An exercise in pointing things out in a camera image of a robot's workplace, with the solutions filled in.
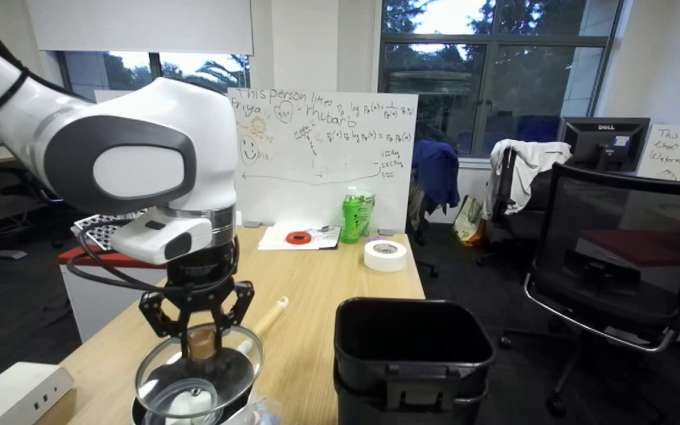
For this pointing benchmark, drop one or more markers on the black computer monitor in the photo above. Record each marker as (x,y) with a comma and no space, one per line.
(603,144)

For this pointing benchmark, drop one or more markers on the red tape roll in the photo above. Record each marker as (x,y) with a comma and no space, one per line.
(299,242)

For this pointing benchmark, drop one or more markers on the clear bluish plastic bag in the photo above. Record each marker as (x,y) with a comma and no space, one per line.
(258,415)

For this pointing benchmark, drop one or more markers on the white roller blind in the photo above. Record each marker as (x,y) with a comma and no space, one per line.
(136,27)

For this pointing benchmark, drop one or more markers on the glass lid with wooden knob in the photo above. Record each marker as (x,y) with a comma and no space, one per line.
(229,368)

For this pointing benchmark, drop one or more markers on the green plastic bottle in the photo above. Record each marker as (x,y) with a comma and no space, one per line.
(354,215)

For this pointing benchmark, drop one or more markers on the white tape roll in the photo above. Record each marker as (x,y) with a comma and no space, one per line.
(385,266)

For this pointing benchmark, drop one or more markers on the whiteboard with smiley drawing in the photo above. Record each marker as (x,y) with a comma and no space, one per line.
(317,197)

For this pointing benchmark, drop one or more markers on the empty black plastic bin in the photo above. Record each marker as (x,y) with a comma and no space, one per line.
(411,392)

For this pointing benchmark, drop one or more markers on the white cutting board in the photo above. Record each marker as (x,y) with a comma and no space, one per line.
(271,240)

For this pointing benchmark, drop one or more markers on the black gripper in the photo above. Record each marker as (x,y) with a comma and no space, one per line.
(199,280)

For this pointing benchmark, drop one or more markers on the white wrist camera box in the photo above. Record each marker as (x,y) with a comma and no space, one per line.
(154,240)

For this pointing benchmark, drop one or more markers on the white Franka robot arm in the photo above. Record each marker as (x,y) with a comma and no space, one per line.
(81,119)

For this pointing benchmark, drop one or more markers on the dark blue jacket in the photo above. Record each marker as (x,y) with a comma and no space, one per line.
(435,172)

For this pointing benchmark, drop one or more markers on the white jacket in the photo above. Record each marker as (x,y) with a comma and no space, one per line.
(524,166)

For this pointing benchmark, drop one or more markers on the small whiteboard with writing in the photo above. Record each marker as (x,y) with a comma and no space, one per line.
(677,160)

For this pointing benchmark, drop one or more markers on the beige tote bag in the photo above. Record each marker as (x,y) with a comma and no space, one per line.
(470,219)

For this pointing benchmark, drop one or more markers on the white control box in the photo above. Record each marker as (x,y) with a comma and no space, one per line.
(9,398)

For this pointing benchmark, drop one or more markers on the white cup inside pot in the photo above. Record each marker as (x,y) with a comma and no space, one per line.
(189,404)

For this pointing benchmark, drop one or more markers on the black mesh office chair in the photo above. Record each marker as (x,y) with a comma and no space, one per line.
(614,237)

